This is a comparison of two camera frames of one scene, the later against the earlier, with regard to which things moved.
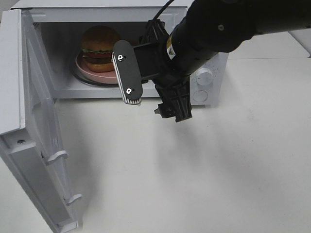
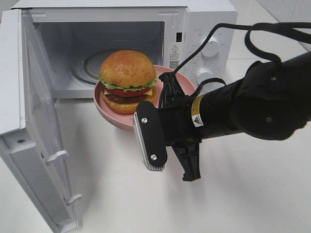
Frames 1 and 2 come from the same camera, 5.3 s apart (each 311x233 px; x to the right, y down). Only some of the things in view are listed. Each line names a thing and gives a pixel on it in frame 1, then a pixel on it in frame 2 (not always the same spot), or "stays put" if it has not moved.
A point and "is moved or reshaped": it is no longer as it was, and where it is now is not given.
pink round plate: x=110 y=76 is moved or reshaped
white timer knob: x=205 y=76 stays put
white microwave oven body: x=77 y=38 stays put
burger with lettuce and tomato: x=97 y=43 to x=127 y=77
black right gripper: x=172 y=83 to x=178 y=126
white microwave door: x=31 y=142 stays put
